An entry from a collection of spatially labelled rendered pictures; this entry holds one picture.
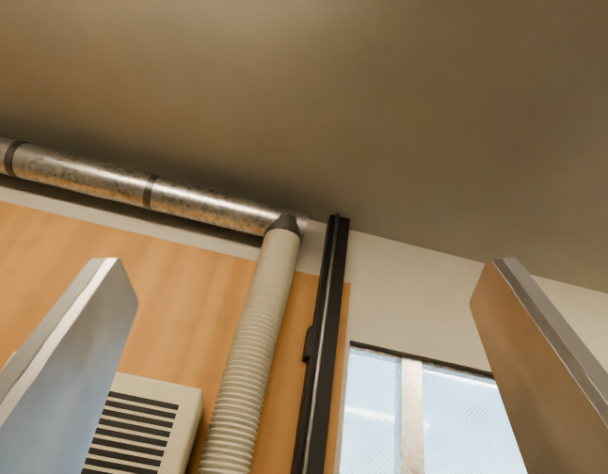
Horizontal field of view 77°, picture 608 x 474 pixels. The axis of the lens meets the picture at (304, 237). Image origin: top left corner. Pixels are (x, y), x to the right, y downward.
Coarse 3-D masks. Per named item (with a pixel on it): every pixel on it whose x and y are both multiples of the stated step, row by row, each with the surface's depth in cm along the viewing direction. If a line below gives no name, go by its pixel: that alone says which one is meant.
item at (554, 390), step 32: (480, 288) 11; (512, 288) 9; (480, 320) 11; (512, 320) 9; (544, 320) 8; (512, 352) 9; (544, 352) 8; (576, 352) 8; (512, 384) 9; (544, 384) 8; (576, 384) 7; (512, 416) 9; (544, 416) 8; (576, 416) 7; (544, 448) 8; (576, 448) 7
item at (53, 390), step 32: (96, 288) 9; (128, 288) 11; (64, 320) 8; (96, 320) 9; (128, 320) 11; (32, 352) 8; (64, 352) 8; (96, 352) 9; (0, 384) 7; (32, 384) 7; (64, 384) 8; (96, 384) 9; (0, 416) 6; (32, 416) 7; (64, 416) 8; (96, 416) 9; (0, 448) 6; (32, 448) 7; (64, 448) 8
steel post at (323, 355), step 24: (336, 216) 176; (336, 240) 171; (336, 264) 164; (336, 288) 157; (336, 312) 151; (312, 336) 144; (336, 336) 146; (312, 360) 139; (312, 384) 134; (312, 408) 128; (312, 432) 126; (312, 456) 122
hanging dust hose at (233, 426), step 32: (288, 256) 152; (256, 288) 142; (288, 288) 146; (256, 320) 133; (256, 352) 127; (224, 384) 122; (256, 384) 122; (224, 416) 115; (256, 416) 119; (224, 448) 110
